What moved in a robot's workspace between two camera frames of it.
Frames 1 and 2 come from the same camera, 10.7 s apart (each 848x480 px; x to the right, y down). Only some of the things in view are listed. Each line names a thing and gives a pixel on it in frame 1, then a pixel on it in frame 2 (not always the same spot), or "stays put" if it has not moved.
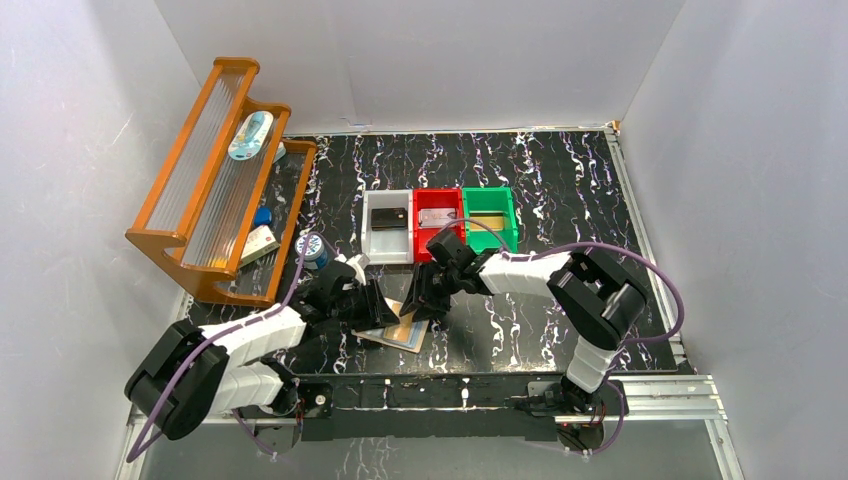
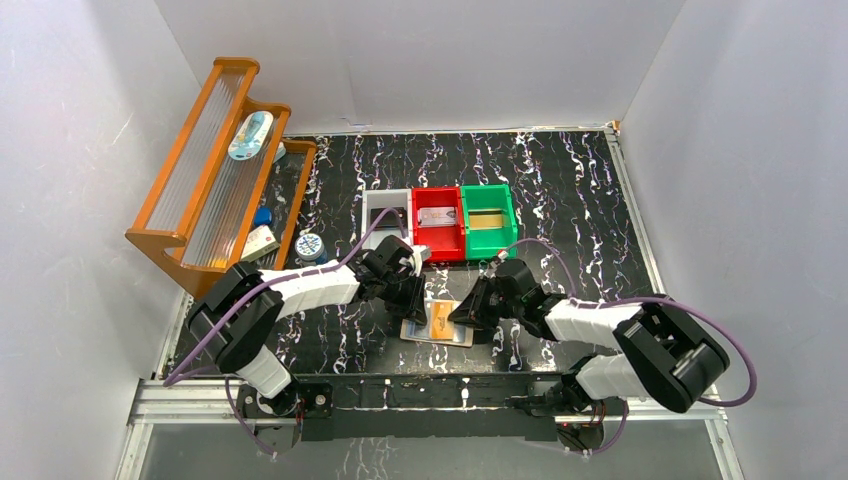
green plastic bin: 490,201 stays put
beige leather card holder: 407,334 to 439,329
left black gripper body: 357,302 to 408,295
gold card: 401,331 to 441,328
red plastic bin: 435,199 stays put
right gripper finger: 422,301 to 476,310
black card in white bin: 389,219 stays put
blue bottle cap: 262,216 stays put
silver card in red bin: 435,217 stays put
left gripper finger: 376,312 to 408,299
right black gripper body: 449,275 to 503,306
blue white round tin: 312,251 stays put
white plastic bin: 388,231 stays put
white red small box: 260,242 stays put
